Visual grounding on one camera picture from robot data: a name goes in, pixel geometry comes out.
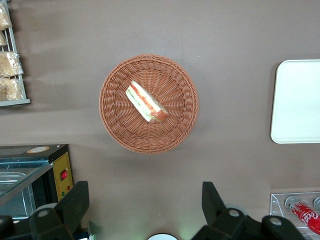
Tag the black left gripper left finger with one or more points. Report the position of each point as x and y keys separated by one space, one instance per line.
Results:
x=75 y=200

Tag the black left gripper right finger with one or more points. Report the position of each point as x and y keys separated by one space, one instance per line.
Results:
x=212 y=202

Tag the triangular tomato lettuce sandwich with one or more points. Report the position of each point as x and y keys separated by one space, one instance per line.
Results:
x=146 y=102

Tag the round brown wicker basket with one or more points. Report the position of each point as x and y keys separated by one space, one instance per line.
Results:
x=117 y=125

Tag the tray of packaged snacks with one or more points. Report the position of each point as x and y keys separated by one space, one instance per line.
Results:
x=21 y=82

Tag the beige rectangular plastic tray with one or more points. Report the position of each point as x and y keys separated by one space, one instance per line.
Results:
x=297 y=102

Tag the steel warmer pan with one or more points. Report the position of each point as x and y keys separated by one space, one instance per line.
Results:
x=15 y=197

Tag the black glass food warmer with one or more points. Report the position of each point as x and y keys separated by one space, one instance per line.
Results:
x=37 y=152

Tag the clear acrylic bottle rack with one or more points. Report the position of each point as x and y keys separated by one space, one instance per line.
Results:
x=277 y=202

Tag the clear bag of puffed snacks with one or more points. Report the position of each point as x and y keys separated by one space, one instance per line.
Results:
x=8 y=63
x=4 y=17
x=10 y=89
x=2 y=38

